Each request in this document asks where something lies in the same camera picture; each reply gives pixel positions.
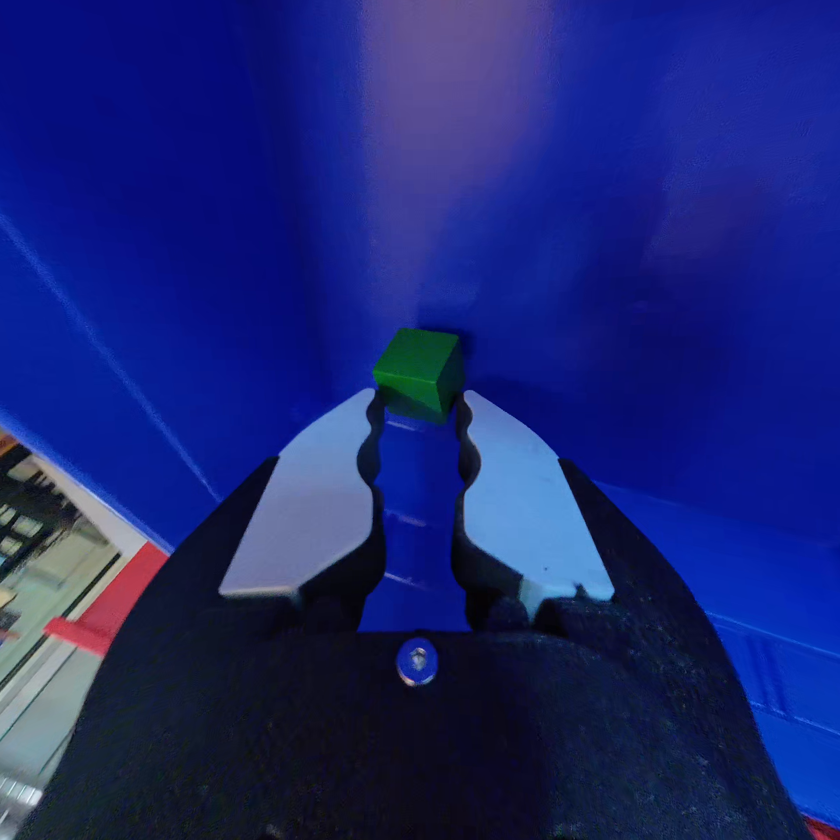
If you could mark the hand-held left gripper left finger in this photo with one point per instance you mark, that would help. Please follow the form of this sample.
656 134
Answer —
302 525

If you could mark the small green block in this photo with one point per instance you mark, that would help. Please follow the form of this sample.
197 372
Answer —
413 367

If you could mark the blue plastic bin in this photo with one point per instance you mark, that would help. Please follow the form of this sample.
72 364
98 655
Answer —
590 229

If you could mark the red cloth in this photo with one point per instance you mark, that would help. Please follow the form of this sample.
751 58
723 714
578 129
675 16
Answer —
111 604

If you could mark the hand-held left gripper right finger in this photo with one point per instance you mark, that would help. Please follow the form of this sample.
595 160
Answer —
531 518

